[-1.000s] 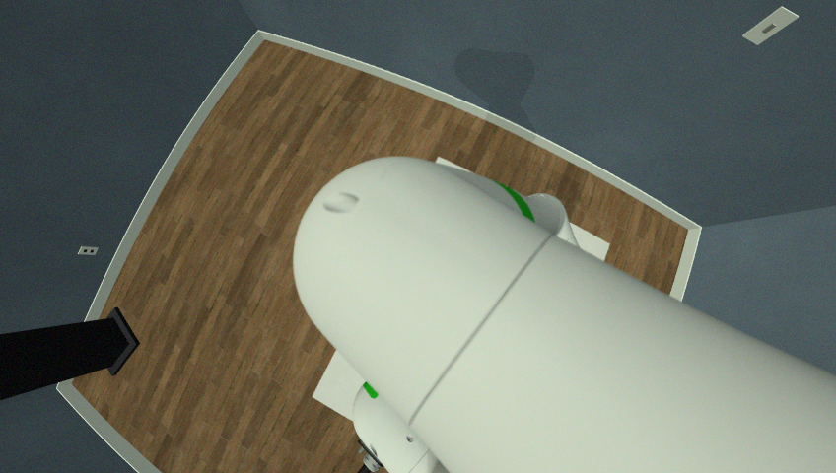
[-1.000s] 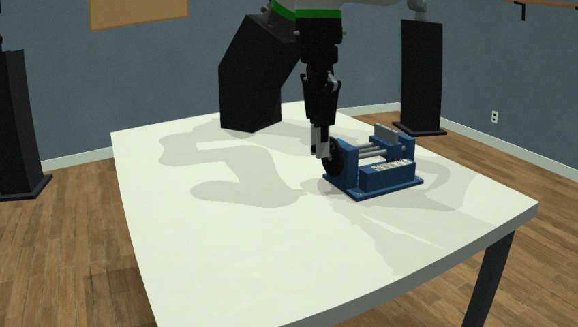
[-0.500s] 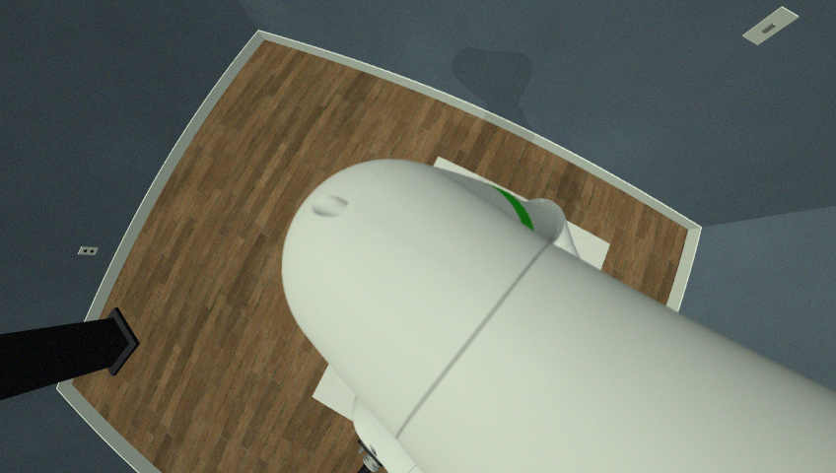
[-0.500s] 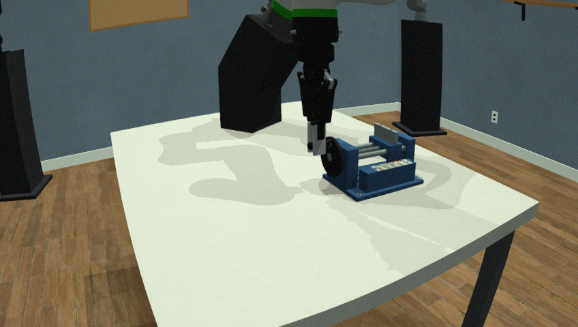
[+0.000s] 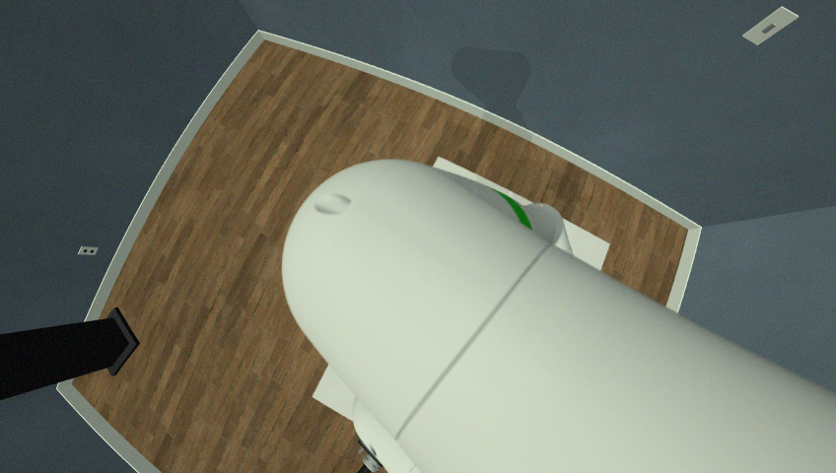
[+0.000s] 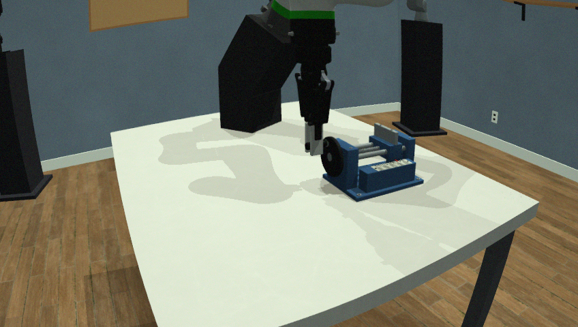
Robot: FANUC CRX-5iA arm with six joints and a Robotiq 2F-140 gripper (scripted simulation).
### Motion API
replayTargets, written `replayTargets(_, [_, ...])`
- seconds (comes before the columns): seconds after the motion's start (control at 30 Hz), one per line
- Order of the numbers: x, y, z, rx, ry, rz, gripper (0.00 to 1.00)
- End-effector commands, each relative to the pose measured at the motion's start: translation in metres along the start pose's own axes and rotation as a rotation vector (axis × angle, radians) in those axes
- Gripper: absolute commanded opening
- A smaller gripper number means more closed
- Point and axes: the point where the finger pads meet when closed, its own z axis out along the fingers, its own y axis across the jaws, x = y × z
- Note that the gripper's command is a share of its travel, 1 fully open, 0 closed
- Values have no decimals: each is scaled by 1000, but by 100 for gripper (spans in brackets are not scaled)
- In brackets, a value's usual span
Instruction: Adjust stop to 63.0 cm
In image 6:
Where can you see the blue bench vise with black handwheel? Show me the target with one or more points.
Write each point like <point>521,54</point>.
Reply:
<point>341,159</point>

